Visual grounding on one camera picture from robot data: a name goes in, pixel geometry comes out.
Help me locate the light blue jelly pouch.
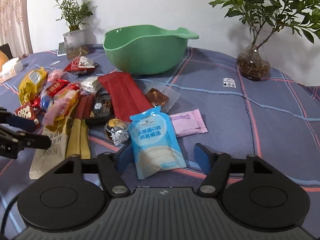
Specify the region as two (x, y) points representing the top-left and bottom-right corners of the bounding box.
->
(129, 106), (186, 180)

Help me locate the blue Lindor chocolate ball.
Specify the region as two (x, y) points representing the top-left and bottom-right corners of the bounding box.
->
(105, 118), (130, 146)

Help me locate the black snack bar packet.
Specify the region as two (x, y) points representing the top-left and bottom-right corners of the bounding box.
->
(85, 93), (115, 126)

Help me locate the red small snack packet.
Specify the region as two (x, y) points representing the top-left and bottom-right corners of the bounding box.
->
(15, 102), (40, 128)

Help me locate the white paper snack bag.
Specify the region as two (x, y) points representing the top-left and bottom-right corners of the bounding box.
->
(29, 116), (73, 180)

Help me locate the yellow chip bag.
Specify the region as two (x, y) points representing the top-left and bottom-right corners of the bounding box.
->
(18, 67), (48, 106)

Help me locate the pink wrapper packet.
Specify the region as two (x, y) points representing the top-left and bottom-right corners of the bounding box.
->
(169, 109), (208, 138)

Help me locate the yellow pink snack bag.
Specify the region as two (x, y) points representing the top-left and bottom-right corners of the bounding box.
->
(42, 82), (81, 126)

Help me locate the tissue pack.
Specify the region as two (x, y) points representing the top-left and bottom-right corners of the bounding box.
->
(0, 57), (23, 83)

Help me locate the yellow long stick packet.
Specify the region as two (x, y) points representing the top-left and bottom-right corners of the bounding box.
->
(65, 118), (91, 159)

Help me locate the pink small candy packet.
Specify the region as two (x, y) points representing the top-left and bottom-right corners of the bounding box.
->
(47, 69), (64, 82)

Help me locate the red hawthorn cake packet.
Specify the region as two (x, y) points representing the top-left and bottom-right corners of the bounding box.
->
(74, 94), (95, 120)

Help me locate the white digital clock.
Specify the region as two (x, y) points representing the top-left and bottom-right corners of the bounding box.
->
(57, 42), (67, 57)

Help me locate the long red flat packet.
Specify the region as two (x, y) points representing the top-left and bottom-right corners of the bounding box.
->
(98, 72), (152, 122)

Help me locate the white nougat candy packet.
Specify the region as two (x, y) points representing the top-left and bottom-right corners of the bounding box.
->
(81, 76), (101, 94)

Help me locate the pink curtain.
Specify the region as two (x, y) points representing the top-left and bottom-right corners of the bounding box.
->
(1, 0), (33, 58)

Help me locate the brown candy clear packet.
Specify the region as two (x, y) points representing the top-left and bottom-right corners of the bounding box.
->
(143, 81), (181, 113)

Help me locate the red and white snack bag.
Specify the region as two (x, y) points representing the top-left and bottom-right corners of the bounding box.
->
(63, 56), (99, 75)

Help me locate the feathery plant in clear cup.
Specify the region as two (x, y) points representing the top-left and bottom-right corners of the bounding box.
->
(55, 0), (93, 60)

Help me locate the green plastic bowl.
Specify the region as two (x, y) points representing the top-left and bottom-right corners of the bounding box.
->
(103, 24), (199, 75)

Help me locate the leafy plant in glass vase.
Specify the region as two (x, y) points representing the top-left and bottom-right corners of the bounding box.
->
(209, 0), (319, 81)

